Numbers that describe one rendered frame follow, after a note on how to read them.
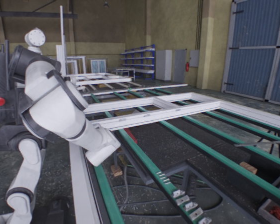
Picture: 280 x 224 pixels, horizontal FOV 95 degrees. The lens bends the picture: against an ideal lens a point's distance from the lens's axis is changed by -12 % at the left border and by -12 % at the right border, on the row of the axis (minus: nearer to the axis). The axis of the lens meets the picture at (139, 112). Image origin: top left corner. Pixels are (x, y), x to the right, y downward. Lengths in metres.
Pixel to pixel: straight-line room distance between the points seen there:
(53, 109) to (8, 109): 0.44
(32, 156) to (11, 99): 0.30
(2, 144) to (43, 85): 0.59
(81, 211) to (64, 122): 0.25
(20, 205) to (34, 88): 0.82
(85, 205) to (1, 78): 0.56
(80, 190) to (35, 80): 0.34
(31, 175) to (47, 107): 0.70
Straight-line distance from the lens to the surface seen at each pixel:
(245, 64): 7.27
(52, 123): 0.34
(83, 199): 0.49
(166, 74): 10.31
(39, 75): 0.38
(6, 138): 0.89
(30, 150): 0.87
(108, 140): 0.47
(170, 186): 0.60
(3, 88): 0.74
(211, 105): 1.56
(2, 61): 0.73
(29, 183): 1.04
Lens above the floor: 1.30
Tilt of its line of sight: 19 degrees down
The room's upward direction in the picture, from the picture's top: straight up
